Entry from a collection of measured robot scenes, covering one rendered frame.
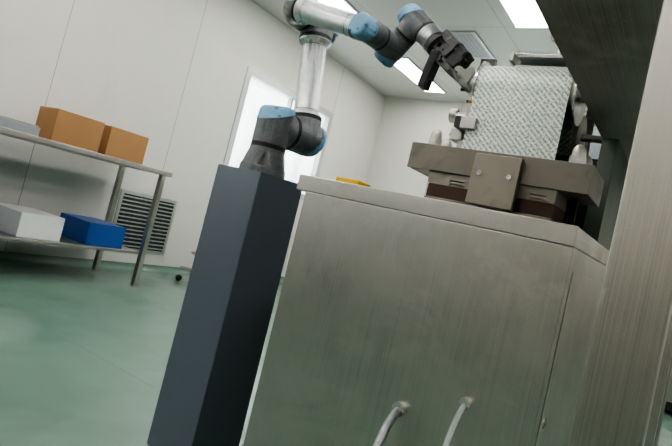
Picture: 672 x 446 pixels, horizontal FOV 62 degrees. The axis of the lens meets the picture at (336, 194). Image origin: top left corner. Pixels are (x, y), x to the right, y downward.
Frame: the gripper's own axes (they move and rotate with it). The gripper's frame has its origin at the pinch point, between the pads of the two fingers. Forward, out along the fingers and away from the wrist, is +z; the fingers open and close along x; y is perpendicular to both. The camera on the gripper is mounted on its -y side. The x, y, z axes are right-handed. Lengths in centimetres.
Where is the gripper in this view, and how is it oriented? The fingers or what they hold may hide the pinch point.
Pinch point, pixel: (469, 93)
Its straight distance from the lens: 164.1
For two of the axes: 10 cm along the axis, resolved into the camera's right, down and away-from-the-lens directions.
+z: 4.9, 7.5, -4.6
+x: 5.2, 1.7, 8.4
